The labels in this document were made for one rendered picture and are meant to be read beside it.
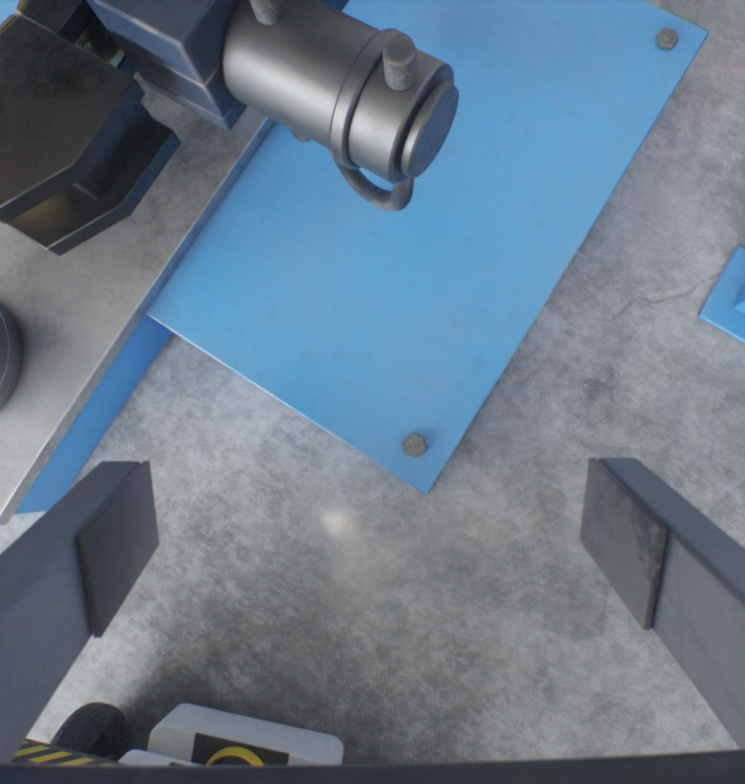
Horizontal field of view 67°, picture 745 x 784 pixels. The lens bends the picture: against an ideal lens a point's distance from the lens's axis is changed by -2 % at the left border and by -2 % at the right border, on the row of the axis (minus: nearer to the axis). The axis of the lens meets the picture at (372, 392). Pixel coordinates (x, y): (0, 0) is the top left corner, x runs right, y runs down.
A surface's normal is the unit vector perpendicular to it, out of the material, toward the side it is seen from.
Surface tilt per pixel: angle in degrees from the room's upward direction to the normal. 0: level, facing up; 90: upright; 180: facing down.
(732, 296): 0
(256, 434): 0
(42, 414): 0
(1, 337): 90
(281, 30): 11
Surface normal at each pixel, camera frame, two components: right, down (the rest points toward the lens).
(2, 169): -0.09, -0.14
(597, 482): -1.00, 0.00
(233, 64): -0.50, 0.62
